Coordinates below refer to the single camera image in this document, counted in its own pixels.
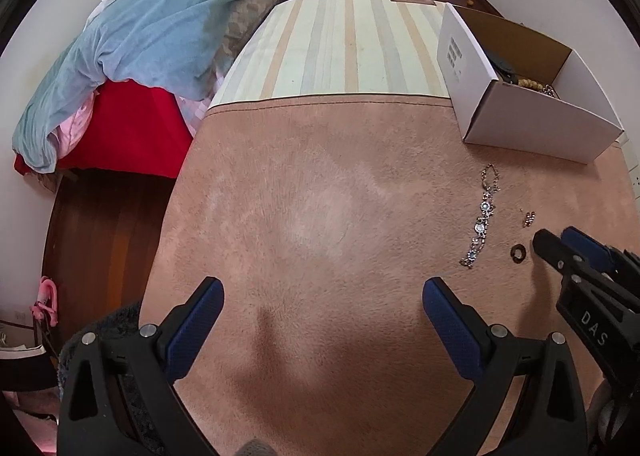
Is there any light blue duvet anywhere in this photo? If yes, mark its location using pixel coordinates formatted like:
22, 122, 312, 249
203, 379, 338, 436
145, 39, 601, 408
12, 0, 241, 173

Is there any pink object on floor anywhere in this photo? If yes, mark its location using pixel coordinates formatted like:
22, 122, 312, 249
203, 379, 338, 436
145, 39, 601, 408
30, 276, 58, 327

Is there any jeweled silver bracelet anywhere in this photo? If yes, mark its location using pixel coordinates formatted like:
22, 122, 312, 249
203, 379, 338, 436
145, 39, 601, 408
458, 162, 502, 271

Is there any black watch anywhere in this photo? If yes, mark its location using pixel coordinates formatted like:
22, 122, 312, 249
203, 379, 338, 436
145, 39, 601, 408
485, 51, 518, 84

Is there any white cardboard box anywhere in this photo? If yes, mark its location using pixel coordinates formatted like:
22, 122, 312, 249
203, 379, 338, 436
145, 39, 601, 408
437, 4, 623, 164

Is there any white power strip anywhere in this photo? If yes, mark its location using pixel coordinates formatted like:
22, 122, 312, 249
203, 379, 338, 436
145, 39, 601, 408
617, 133, 640, 202

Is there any red bed sheet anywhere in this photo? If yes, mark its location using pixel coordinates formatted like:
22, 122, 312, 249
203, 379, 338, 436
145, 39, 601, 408
13, 79, 196, 181

